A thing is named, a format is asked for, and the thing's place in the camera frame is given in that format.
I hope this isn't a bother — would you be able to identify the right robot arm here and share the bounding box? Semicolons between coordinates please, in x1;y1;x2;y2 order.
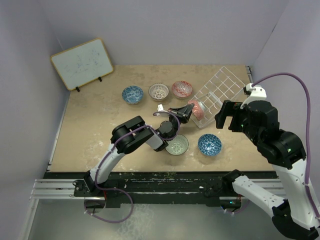
214;100;320;240

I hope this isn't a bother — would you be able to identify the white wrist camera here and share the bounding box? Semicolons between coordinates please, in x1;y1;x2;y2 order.
240;83;267;109
157;104;164;112

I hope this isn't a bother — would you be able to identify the purple cable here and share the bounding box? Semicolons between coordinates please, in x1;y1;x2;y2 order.
84;110;181;224
223;72;320;220

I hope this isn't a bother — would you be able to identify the aluminium extrusion rail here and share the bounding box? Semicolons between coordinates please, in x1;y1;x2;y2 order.
29;178;87;200

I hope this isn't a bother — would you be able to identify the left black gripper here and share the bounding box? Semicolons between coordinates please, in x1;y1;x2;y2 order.
167;103;194;141

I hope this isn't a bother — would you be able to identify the light blue patterned bowl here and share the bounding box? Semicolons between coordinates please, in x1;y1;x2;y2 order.
122;85;144;105

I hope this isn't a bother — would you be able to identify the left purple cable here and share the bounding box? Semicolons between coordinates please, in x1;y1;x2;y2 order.
84;110;181;224

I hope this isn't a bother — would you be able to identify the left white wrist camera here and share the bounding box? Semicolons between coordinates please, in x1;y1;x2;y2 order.
157;104;164;112

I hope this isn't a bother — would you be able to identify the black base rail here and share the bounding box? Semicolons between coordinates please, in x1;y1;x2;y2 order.
43;171;244;209

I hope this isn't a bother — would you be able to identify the white black-spoked bowl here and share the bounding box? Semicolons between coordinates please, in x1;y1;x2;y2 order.
148;83;170;101

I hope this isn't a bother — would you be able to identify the dark blue triangle bowl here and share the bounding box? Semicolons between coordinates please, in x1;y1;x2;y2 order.
197;133;222;157

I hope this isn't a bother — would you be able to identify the white dry-erase board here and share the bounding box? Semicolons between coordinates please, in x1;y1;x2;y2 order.
50;38;114;91

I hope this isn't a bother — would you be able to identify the black floral bowl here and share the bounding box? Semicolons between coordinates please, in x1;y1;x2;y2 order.
187;100;207;121

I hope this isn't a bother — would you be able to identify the red patterned bowl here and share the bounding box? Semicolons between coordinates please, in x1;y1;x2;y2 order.
171;80;193;99

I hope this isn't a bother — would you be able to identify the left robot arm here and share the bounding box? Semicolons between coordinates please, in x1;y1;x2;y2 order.
83;103;195;196

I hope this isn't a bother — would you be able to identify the white wire dish rack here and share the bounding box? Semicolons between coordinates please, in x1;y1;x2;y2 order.
191;65;252;129

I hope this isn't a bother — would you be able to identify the white green-spoked bowl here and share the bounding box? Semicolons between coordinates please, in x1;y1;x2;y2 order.
165;134;189;156

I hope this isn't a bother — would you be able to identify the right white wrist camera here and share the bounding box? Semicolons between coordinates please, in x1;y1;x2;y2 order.
240;83;267;109

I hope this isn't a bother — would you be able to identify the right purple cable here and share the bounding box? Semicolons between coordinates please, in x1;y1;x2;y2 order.
223;72;320;220

